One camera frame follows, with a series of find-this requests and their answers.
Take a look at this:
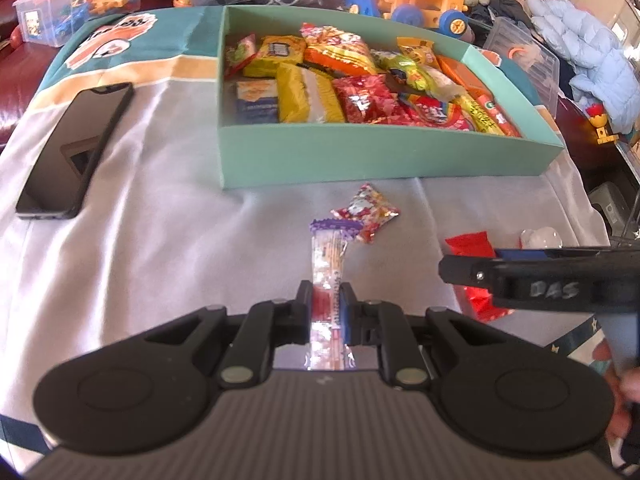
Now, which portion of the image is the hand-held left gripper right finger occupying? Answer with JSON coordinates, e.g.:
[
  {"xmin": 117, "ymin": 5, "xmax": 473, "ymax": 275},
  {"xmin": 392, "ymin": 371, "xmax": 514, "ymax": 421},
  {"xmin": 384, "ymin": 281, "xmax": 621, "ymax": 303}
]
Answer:
[{"xmin": 339, "ymin": 282, "xmax": 506, "ymax": 392}]

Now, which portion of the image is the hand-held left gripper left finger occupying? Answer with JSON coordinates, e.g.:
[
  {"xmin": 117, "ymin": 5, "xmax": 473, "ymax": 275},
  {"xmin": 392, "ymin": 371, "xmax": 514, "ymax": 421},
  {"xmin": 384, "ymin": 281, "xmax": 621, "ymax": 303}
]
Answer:
[{"xmin": 142, "ymin": 280, "xmax": 315, "ymax": 387}]

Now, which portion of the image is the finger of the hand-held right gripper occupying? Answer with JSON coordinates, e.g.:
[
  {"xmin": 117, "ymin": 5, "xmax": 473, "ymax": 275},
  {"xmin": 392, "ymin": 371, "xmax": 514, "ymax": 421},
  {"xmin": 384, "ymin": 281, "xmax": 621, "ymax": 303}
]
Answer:
[
  {"xmin": 492, "ymin": 247, "xmax": 610, "ymax": 262},
  {"xmin": 438, "ymin": 254, "xmax": 502, "ymax": 295}
]

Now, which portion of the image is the plain red snack packet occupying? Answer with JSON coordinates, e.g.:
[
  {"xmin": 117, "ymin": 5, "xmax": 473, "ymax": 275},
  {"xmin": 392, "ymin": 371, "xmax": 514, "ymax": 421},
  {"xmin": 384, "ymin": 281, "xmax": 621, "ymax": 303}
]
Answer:
[{"xmin": 445, "ymin": 231, "xmax": 516, "ymax": 324}]

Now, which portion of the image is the white and red stick packet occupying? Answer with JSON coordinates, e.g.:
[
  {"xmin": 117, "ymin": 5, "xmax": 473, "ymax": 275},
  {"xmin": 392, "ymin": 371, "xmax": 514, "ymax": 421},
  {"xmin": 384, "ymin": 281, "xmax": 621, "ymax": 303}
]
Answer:
[{"xmin": 309, "ymin": 217, "xmax": 357, "ymax": 373}]

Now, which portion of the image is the red and white patterned packet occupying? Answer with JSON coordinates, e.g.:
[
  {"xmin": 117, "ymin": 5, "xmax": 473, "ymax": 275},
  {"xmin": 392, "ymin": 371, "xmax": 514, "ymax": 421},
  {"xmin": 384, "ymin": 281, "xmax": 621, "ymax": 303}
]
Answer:
[{"xmin": 330, "ymin": 183, "xmax": 401, "ymax": 245}]

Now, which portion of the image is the teal cardboard box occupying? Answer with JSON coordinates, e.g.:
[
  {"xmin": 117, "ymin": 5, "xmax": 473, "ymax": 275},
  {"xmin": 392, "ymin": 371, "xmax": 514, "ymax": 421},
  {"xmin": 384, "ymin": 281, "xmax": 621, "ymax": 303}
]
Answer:
[{"xmin": 216, "ymin": 5, "xmax": 566, "ymax": 190}]

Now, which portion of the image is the pile of mixed snack packets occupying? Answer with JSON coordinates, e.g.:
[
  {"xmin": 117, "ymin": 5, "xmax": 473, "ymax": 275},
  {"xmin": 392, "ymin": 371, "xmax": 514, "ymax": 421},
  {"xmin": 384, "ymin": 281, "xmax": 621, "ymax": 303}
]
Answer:
[{"xmin": 223, "ymin": 22, "xmax": 524, "ymax": 139}]

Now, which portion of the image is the person's right hand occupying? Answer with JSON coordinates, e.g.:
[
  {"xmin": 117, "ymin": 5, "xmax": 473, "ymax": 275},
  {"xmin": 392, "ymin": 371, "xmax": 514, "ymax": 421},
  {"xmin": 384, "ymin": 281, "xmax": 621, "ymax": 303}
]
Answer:
[{"xmin": 592, "ymin": 339, "xmax": 640, "ymax": 462}]

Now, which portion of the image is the white round object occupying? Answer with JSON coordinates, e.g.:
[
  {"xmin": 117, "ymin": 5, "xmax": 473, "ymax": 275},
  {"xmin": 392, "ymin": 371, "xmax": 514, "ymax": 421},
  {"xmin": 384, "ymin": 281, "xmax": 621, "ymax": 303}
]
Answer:
[{"xmin": 520, "ymin": 227, "xmax": 564, "ymax": 251}]

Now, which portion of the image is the dark star-print cloth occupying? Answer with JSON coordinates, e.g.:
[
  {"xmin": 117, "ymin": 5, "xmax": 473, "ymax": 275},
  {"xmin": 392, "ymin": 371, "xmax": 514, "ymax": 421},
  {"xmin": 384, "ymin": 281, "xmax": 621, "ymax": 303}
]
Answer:
[{"xmin": 540, "ymin": 310, "xmax": 619, "ymax": 377}]

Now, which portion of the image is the grey plastic device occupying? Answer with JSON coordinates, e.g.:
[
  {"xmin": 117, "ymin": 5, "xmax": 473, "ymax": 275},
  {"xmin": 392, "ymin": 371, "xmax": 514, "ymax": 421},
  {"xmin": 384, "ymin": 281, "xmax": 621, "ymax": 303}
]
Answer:
[{"xmin": 589, "ymin": 182, "xmax": 632, "ymax": 241}]

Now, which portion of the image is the small yellow toy figure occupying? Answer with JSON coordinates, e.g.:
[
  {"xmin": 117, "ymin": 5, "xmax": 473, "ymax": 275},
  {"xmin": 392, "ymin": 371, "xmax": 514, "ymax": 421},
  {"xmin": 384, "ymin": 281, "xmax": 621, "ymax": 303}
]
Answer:
[{"xmin": 585, "ymin": 102, "xmax": 619, "ymax": 147}]

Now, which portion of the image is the light blue puffer jacket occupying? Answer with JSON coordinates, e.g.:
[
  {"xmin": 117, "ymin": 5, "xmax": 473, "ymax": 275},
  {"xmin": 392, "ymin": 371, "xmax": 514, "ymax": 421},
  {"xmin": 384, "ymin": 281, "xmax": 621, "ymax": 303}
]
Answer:
[{"xmin": 527, "ymin": 0, "xmax": 640, "ymax": 134}]

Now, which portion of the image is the dark clothing pile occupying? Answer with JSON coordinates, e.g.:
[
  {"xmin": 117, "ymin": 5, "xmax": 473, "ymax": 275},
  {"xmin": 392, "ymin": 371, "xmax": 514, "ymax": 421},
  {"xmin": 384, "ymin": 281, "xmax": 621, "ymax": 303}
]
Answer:
[{"xmin": 470, "ymin": 0, "xmax": 537, "ymax": 49}]

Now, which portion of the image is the black smartphone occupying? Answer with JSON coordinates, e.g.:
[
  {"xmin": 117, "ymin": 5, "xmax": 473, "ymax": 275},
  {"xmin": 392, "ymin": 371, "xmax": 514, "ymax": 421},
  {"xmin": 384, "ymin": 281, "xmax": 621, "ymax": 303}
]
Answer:
[{"xmin": 15, "ymin": 81, "xmax": 135, "ymax": 221}]

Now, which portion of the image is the dark red leather sofa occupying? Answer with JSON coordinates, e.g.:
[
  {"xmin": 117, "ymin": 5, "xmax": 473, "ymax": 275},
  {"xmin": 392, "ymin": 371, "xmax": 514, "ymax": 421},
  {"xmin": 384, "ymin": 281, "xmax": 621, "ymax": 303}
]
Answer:
[{"xmin": 0, "ymin": 0, "xmax": 66, "ymax": 147}]

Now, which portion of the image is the clear bin of toy blocks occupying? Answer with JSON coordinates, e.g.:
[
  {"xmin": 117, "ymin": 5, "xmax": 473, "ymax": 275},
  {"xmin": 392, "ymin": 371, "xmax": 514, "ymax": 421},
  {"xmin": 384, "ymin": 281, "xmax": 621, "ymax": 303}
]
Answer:
[{"xmin": 12, "ymin": 0, "xmax": 146, "ymax": 49}]

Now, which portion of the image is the clear storage box orange handle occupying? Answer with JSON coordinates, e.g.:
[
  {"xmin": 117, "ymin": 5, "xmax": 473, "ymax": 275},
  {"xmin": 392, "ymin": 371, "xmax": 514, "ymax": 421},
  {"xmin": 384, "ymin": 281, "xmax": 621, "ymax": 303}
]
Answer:
[{"xmin": 482, "ymin": 17, "xmax": 561, "ymax": 121}]

